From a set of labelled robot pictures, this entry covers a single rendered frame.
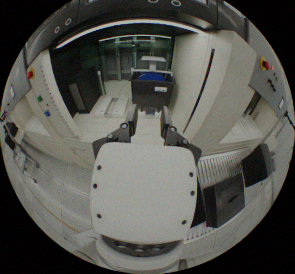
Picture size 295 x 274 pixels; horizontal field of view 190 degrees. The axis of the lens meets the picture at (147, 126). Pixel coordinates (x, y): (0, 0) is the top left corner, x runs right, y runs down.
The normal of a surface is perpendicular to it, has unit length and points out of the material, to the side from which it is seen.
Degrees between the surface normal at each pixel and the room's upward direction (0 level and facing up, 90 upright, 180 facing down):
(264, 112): 90
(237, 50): 90
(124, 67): 90
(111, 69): 90
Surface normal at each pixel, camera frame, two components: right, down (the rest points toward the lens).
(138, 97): -0.02, 0.79
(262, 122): -1.00, -0.04
